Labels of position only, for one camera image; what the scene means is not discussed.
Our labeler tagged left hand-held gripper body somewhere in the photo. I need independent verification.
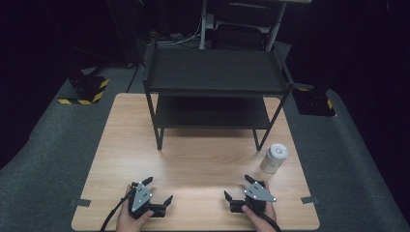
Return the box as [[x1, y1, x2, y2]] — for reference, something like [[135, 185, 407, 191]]
[[128, 181, 167, 220]]

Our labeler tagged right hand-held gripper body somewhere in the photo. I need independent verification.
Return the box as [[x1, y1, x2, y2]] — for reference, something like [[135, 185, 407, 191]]
[[229, 181, 278, 215]]

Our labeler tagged person's right hand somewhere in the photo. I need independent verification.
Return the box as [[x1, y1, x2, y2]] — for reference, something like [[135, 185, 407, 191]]
[[241, 181, 278, 232]]

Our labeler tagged person's left hand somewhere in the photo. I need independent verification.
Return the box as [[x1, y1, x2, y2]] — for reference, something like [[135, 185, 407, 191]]
[[115, 183, 155, 232]]

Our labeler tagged white plastic bottle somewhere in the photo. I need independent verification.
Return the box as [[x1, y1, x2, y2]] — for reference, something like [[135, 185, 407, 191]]
[[259, 143, 289, 175]]

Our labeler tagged black yellow-striped stand base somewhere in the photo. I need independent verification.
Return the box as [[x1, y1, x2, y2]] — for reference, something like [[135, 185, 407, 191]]
[[291, 83, 337, 118], [57, 74, 110, 106]]

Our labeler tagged black two-tier shelf rack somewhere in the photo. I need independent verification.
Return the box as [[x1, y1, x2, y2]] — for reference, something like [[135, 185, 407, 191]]
[[142, 39, 295, 153]]

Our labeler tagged black chair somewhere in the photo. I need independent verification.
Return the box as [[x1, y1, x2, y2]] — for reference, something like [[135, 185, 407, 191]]
[[212, 2, 274, 51]]

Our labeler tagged black cable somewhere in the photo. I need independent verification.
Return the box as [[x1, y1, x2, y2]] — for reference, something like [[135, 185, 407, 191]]
[[247, 202, 282, 232], [100, 188, 136, 232]]

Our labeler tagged white cable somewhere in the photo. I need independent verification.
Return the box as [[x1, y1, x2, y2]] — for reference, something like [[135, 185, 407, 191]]
[[156, 17, 203, 46]]

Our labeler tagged white desk frame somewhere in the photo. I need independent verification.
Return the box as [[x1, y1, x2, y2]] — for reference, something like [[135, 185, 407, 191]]
[[198, 0, 313, 52]]

